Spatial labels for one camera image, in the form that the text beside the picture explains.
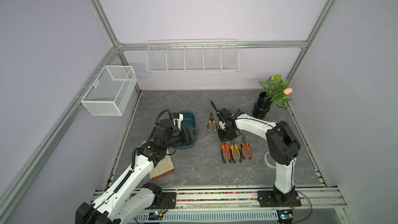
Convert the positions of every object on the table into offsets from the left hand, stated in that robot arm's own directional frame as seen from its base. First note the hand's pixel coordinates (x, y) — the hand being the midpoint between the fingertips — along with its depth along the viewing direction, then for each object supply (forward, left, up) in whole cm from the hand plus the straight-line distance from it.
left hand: (196, 133), depth 74 cm
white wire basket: (+26, +46, +5) cm, 53 cm away
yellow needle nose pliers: (+21, -10, -20) cm, 31 cm away
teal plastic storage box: (+19, +5, -18) cm, 27 cm away
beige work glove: (-8, +19, -21) cm, 30 cm away
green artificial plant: (+26, -48, +2) cm, 55 cm away
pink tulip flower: (+17, -50, +8) cm, 53 cm away
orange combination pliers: (-4, -14, -19) cm, 24 cm away
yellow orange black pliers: (-1, -22, -19) cm, 29 cm away
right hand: (+6, -15, -19) cm, 25 cm away
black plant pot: (+22, -42, -11) cm, 49 cm away
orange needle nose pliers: (+1, -27, -19) cm, 33 cm away
